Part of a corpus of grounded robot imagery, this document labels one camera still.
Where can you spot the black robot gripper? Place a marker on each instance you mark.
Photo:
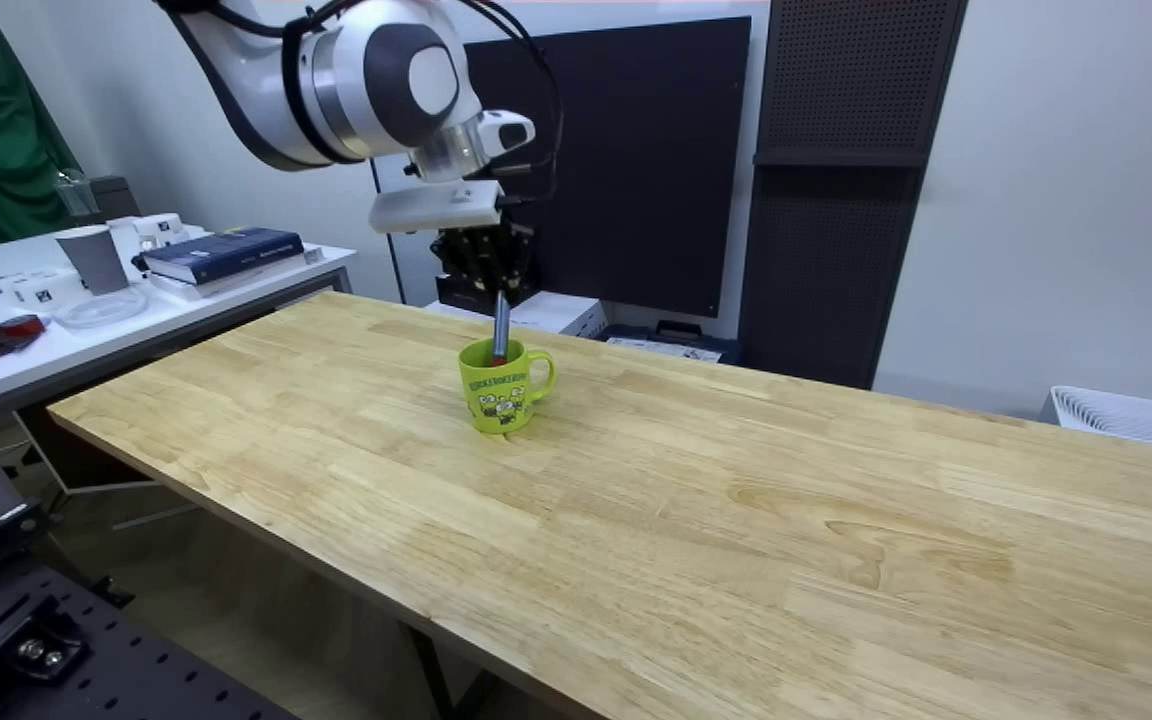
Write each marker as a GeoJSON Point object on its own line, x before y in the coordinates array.
{"type": "Point", "coordinates": [491, 260]}

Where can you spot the grey marker with red cap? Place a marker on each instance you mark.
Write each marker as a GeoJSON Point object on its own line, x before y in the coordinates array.
{"type": "Point", "coordinates": [501, 328]}

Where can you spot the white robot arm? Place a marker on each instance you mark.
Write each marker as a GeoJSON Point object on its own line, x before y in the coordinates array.
{"type": "Point", "coordinates": [351, 81]}

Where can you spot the green cartoon mug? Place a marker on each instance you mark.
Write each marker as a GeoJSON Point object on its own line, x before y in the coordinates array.
{"type": "Point", "coordinates": [504, 388]}

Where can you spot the white box behind table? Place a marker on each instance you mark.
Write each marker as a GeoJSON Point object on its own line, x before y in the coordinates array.
{"type": "Point", "coordinates": [563, 313]}

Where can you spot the black monitor screen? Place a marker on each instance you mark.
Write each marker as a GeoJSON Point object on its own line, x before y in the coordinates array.
{"type": "Point", "coordinates": [635, 185]}

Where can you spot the dark blue book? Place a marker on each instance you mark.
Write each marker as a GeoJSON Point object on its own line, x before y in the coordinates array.
{"type": "Point", "coordinates": [217, 257]}

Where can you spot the clear plastic bag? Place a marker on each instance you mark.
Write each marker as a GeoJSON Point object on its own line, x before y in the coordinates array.
{"type": "Point", "coordinates": [103, 311]}

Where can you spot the grey small box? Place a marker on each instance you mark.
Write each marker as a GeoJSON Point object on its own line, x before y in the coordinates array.
{"type": "Point", "coordinates": [94, 257]}

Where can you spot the dark tall panel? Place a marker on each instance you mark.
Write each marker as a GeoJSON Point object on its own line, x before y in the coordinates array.
{"type": "Point", "coordinates": [848, 112]}

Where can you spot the white side table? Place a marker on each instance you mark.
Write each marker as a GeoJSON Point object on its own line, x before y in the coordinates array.
{"type": "Point", "coordinates": [88, 337]}

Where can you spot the black perforated metal base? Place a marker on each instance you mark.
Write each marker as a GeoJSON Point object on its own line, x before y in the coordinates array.
{"type": "Point", "coordinates": [64, 655]}

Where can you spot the white bin at right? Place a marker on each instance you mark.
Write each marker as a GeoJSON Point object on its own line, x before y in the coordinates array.
{"type": "Point", "coordinates": [1101, 412]}

